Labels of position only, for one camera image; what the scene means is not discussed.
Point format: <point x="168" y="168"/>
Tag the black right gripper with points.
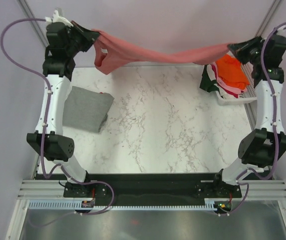
<point x="240" y="49"/>

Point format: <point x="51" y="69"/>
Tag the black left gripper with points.
<point x="89" y="37"/>

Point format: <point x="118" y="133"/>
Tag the salmon pink t shirt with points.
<point x="113" y="53"/>

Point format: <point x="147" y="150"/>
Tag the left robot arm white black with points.
<point x="66" y="40"/>

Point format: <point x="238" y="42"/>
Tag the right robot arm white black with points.
<point x="267" y="142"/>

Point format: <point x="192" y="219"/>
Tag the orange t shirt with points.
<point x="229" y="70"/>

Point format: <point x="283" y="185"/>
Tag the light pink t shirt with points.
<point x="235" y="91"/>

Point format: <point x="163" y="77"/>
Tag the white plastic laundry basket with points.
<point x="244" y="98"/>

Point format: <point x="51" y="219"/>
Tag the magenta red t shirt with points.
<point x="225" y="91"/>

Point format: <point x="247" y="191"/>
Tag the dark green white garment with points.
<point x="208" y="80"/>

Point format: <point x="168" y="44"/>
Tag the folded grey t shirt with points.
<point x="86" y="110"/>

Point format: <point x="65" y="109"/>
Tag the right aluminium frame post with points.
<point x="268" y="17"/>

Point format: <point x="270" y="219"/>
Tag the aluminium frame post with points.
<point x="35" y="25"/>
<point x="268" y="17"/>

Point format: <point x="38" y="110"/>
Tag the left aluminium frame post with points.
<point x="35" y="25"/>

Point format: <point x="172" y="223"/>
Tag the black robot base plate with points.
<point x="152" y="188"/>

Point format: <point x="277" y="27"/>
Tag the white slotted cable duct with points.
<point x="92" y="204"/>

